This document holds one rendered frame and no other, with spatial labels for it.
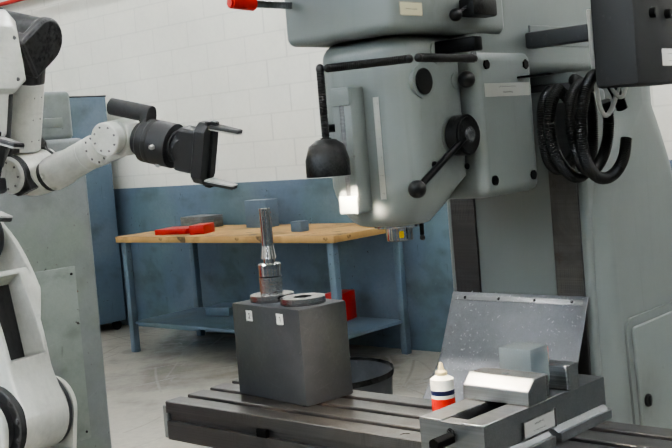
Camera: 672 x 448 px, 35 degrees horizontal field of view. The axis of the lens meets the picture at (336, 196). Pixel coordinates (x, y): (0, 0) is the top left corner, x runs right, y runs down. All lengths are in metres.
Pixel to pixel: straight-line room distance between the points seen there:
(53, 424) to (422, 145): 0.84
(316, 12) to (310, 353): 0.65
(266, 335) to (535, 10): 0.81
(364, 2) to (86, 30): 8.04
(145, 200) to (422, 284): 2.93
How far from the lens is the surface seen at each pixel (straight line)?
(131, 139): 2.11
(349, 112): 1.76
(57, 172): 2.23
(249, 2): 1.77
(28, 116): 2.27
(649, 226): 2.28
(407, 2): 1.74
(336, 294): 6.63
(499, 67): 1.94
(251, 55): 8.12
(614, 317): 2.15
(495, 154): 1.91
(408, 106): 1.77
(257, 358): 2.16
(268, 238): 2.16
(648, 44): 1.89
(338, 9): 1.78
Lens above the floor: 1.46
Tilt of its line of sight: 3 degrees down
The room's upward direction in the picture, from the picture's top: 5 degrees counter-clockwise
